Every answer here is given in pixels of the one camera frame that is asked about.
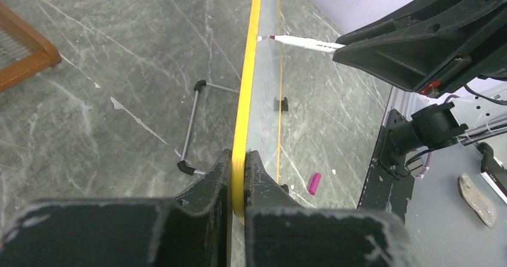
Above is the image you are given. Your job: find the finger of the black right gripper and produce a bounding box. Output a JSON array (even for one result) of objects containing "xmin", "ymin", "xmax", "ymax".
[
  {"xmin": 337, "ymin": 0, "xmax": 506, "ymax": 45},
  {"xmin": 333, "ymin": 4, "xmax": 506, "ymax": 93}
]

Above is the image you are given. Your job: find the magenta marker cap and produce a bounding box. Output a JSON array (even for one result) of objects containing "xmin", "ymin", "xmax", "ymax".
[{"xmin": 307, "ymin": 173, "xmax": 322, "ymax": 195}]

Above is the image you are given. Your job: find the yellow-framed whiteboard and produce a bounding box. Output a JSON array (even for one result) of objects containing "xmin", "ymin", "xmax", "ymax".
[{"xmin": 231, "ymin": 0, "xmax": 283, "ymax": 222}]

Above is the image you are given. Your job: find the aluminium table edge rail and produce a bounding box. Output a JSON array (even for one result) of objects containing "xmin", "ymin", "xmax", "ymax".
[{"xmin": 382, "ymin": 87, "xmax": 419, "ymax": 127}]

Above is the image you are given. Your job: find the grey shoe sole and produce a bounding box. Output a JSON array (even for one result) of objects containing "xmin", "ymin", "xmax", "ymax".
[{"xmin": 457, "ymin": 173, "xmax": 497, "ymax": 229}]

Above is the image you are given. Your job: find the orange wooden shelf rack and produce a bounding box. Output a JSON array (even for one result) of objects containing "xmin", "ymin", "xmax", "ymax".
[{"xmin": 1, "ymin": 3, "xmax": 62, "ymax": 92}]

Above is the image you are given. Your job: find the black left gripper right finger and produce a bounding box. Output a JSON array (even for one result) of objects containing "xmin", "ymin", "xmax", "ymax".
[{"xmin": 244, "ymin": 151, "xmax": 420, "ymax": 266}]

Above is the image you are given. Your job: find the grey wire whiteboard stand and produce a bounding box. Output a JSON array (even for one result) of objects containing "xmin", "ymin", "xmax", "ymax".
[{"xmin": 177, "ymin": 79, "xmax": 241, "ymax": 176}]

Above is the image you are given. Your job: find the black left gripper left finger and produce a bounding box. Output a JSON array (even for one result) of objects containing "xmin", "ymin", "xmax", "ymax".
[{"xmin": 1, "ymin": 149, "xmax": 232, "ymax": 266}]

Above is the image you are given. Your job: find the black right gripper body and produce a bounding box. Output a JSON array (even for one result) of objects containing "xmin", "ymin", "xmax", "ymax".
[{"xmin": 416, "ymin": 32, "xmax": 506, "ymax": 99}]

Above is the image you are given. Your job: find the white marker pen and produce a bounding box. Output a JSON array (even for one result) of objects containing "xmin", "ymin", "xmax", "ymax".
[{"xmin": 257, "ymin": 35, "xmax": 345, "ymax": 54}]

